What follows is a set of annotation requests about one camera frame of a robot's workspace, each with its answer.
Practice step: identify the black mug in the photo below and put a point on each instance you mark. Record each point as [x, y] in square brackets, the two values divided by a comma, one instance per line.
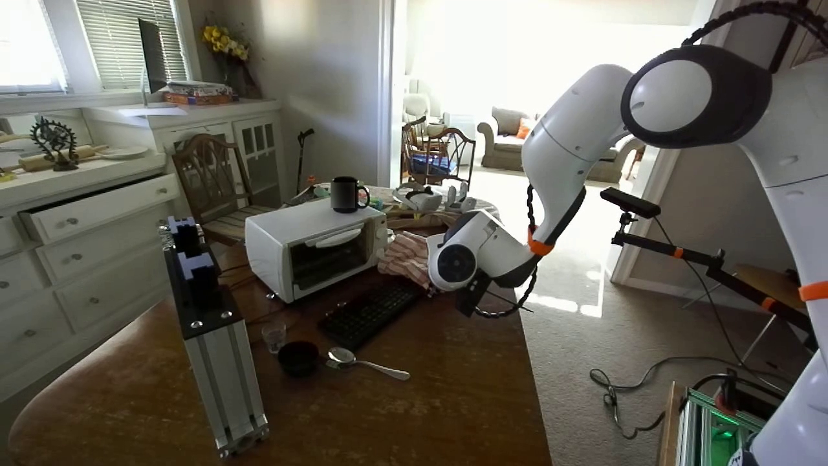
[347, 195]

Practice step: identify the side table with green device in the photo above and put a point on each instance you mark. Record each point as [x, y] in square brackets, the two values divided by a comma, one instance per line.
[715, 431]

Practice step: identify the black stereo camera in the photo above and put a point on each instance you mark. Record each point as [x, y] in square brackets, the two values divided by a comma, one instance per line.
[630, 203]

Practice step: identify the clear drinking glass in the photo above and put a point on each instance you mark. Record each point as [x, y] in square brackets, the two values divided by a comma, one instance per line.
[275, 338]

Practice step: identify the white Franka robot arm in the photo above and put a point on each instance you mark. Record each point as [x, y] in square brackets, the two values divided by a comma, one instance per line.
[570, 137]

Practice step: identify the dark metal ornament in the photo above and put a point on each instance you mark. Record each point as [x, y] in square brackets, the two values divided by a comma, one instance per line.
[56, 144]

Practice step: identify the grey sofa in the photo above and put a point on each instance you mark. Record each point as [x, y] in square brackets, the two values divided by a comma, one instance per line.
[505, 137]

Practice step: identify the small black cup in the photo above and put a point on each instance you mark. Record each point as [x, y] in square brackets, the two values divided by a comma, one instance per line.
[299, 359]

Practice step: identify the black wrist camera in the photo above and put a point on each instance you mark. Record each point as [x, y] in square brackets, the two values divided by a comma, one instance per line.
[473, 299]

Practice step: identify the white dresser cabinet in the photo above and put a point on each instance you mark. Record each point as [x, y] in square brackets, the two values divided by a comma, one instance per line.
[86, 260]

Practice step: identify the black computer keyboard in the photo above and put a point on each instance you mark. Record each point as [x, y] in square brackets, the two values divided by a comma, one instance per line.
[370, 312]

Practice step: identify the colourful flat box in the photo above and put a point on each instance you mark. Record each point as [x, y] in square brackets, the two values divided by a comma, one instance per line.
[197, 95]

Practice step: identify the red white plaid towel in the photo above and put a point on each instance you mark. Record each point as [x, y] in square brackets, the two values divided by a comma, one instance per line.
[404, 260]

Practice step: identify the metal spoon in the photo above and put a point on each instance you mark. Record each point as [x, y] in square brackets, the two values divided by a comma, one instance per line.
[343, 356]

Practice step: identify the white toaster oven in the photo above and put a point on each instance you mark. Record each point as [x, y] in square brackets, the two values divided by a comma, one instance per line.
[275, 247]

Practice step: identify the wooden chair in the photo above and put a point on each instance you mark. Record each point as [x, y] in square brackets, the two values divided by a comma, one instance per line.
[203, 177]

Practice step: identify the black camera stand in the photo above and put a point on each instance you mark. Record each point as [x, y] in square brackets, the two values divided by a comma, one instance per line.
[707, 260]

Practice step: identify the dark wooden armchair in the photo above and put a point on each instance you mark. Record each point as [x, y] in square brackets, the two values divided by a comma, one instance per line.
[431, 159]

